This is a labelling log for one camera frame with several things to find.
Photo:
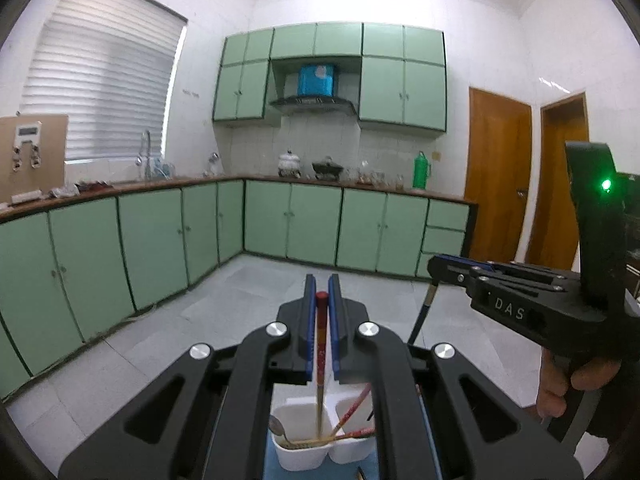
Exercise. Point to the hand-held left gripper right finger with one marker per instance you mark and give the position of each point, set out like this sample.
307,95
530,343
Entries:
334,330

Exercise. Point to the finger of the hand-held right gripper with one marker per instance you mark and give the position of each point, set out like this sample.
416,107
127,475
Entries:
450,274
520,270

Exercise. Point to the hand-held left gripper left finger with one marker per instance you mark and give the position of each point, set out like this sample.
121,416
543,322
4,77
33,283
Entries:
311,330

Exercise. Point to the red-tipped tan chopstick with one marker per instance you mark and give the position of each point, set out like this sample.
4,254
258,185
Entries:
321,340

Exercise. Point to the bundle of chopsticks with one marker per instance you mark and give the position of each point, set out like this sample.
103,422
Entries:
350,409

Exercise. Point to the metal spoon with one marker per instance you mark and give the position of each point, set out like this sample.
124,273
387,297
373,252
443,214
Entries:
276,427

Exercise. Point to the white two-compartment utensil holder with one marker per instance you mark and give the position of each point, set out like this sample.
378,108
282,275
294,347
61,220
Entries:
305,455

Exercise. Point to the person's right hand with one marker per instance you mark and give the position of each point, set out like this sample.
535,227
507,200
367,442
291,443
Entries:
590,375

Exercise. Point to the green cabinet drawer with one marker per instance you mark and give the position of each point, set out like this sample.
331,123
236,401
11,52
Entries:
444,241
448,215
422,267

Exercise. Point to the narrow brown wooden door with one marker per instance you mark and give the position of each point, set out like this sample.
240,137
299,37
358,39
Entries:
557,185

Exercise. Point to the wide brown wooden door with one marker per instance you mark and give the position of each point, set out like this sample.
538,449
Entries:
495,175

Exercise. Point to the small brown jar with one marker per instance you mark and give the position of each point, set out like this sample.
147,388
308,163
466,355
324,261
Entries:
399,183

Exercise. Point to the green thermos flask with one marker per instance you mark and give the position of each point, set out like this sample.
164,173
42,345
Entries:
421,172

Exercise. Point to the black glass cabinet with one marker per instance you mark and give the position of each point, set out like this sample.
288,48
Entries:
632,240

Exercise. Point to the glass seasoning jar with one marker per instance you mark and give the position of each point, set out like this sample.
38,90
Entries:
377,178

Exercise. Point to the blue table mat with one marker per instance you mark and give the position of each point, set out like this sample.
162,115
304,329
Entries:
370,467

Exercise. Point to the black wok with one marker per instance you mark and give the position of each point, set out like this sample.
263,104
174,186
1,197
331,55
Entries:
327,167

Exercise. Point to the white cooking pot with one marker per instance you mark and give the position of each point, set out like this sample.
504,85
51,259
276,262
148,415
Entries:
290,162

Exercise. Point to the dark brown kitchen countertop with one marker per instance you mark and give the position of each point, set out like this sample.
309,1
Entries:
200,183

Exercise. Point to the green lower kitchen cabinets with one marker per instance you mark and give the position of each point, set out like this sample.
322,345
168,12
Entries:
150,240

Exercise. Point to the black range hood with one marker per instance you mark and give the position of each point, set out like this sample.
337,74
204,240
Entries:
315,105

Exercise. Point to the blue-wrapped hood chimney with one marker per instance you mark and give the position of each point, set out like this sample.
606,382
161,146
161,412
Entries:
315,80

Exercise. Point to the chrome sink faucet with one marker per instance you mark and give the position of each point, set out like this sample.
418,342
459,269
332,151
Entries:
146,152

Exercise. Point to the crumpled cloth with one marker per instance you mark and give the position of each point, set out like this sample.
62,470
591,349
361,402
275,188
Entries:
82,187

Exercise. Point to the cardboard board with device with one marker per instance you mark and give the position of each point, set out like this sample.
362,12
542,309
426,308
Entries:
52,160

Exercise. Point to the white window blind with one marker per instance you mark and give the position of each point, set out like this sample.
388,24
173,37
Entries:
110,85

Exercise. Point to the white device with clips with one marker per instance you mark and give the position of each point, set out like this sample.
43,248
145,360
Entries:
26,132

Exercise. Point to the green upper wall cabinets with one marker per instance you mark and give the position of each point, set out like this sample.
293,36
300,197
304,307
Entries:
400,90

